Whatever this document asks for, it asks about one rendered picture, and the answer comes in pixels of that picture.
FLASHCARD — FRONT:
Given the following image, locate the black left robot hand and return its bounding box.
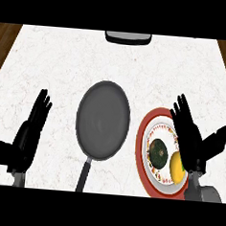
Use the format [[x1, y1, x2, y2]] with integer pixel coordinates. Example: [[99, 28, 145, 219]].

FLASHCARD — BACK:
[[0, 85, 55, 177]]

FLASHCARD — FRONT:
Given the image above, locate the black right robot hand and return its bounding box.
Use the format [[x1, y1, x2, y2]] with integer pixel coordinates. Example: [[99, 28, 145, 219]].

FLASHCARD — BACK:
[[164, 92, 226, 176]]

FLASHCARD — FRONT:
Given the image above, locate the dark green round squash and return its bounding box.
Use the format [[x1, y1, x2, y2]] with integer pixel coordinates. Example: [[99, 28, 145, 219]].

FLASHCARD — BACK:
[[147, 137, 170, 171]]

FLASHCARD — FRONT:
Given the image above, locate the red rimmed white plate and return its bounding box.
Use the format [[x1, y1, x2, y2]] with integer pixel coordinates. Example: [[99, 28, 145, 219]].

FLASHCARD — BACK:
[[130, 104, 196, 201]]

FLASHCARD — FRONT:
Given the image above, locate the dark grey frying pan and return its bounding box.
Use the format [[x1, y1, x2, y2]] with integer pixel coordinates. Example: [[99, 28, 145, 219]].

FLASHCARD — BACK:
[[69, 78, 135, 196]]

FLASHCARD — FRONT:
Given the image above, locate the black and grey appliance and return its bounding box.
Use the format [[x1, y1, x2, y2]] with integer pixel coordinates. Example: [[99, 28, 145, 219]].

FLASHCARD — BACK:
[[103, 31, 153, 47]]

